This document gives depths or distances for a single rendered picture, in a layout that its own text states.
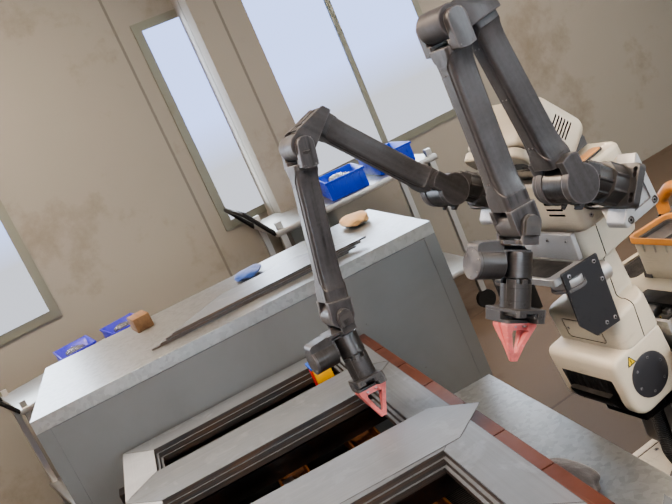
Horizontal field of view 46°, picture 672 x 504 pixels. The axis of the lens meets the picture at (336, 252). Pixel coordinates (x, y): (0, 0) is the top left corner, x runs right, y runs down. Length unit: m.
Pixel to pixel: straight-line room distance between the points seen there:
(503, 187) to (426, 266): 1.08
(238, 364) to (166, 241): 2.34
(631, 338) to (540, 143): 0.54
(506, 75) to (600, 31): 4.81
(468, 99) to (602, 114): 4.80
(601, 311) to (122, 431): 1.37
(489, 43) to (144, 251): 3.41
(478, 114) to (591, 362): 0.69
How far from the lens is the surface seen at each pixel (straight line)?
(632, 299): 1.83
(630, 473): 1.67
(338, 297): 1.74
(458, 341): 2.57
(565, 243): 1.72
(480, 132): 1.41
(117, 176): 4.59
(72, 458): 2.42
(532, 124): 1.48
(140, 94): 4.65
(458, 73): 1.40
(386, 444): 1.70
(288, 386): 2.28
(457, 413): 1.70
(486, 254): 1.42
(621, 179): 1.58
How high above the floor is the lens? 1.62
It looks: 13 degrees down
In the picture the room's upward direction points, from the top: 24 degrees counter-clockwise
